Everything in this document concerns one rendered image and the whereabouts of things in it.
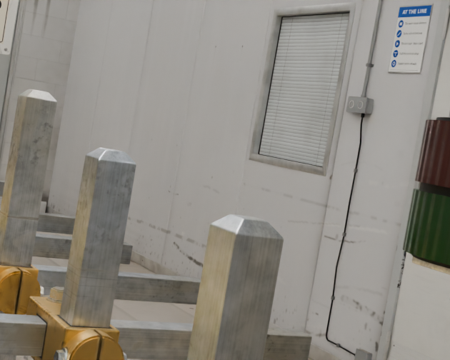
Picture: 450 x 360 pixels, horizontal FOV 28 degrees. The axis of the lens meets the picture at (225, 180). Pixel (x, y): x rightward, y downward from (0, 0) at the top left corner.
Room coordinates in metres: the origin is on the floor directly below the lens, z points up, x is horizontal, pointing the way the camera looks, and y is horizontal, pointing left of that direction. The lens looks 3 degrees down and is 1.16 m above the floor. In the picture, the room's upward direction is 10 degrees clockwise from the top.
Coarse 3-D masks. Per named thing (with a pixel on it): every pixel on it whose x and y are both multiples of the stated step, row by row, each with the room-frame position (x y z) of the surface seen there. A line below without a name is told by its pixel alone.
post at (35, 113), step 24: (24, 96) 0.98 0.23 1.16; (48, 96) 0.99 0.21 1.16; (24, 120) 0.98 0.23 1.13; (48, 120) 0.99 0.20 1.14; (24, 144) 0.98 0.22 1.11; (48, 144) 0.99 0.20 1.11; (24, 168) 0.98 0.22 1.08; (24, 192) 0.98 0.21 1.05; (0, 216) 1.00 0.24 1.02; (24, 216) 0.98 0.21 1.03; (0, 240) 0.99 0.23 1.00; (24, 240) 0.99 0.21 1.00; (24, 264) 0.99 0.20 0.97; (0, 312) 0.98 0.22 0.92
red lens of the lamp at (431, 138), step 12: (432, 120) 0.31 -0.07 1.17; (432, 132) 0.31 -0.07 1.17; (444, 132) 0.30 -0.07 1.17; (432, 144) 0.31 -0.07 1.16; (444, 144) 0.30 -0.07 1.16; (420, 156) 0.32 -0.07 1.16; (432, 156) 0.31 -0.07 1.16; (444, 156) 0.30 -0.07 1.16; (420, 168) 0.31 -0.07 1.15; (432, 168) 0.31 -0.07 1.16; (444, 168) 0.30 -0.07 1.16; (420, 180) 0.31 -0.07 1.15; (432, 180) 0.30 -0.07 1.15; (444, 180) 0.30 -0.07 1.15
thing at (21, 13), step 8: (24, 0) 2.75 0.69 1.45; (24, 8) 2.75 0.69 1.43; (16, 24) 2.74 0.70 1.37; (16, 32) 2.74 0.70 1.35; (16, 40) 2.75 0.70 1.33; (16, 48) 2.75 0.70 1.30; (16, 56) 2.75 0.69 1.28; (16, 64) 2.75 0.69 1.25; (8, 80) 2.74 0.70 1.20; (8, 88) 2.74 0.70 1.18; (8, 96) 2.75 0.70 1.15; (8, 104) 2.75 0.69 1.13; (8, 112) 2.75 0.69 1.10; (0, 128) 2.74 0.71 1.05; (0, 136) 2.74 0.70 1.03; (0, 144) 2.75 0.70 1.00; (0, 152) 2.75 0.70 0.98; (0, 160) 2.75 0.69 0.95; (0, 168) 2.75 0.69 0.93
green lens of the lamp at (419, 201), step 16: (416, 192) 0.31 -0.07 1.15; (416, 208) 0.31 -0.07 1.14; (432, 208) 0.30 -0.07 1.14; (448, 208) 0.30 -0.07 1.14; (416, 224) 0.31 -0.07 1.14; (432, 224) 0.30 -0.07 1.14; (448, 224) 0.30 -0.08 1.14; (416, 240) 0.31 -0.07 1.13; (432, 240) 0.30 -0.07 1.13; (448, 240) 0.30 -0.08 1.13; (432, 256) 0.30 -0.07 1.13; (448, 256) 0.29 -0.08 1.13
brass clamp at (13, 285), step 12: (0, 264) 0.97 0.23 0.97; (0, 276) 0.96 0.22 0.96; (12, 276) 0.95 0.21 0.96; (24, 276) 0.96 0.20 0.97; (36, 276) 0.99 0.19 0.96; (0, 288) 0.95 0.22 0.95; (12, 288) 0.95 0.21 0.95; (24, 288) 0.96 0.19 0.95; (36, 288) 0.97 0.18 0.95; (0, 300) 0.95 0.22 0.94; (12, 300) 0.96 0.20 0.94; (24, 300) 0.96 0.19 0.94; (12, 312) 0.96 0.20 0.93; (24, 312) 0.96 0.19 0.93
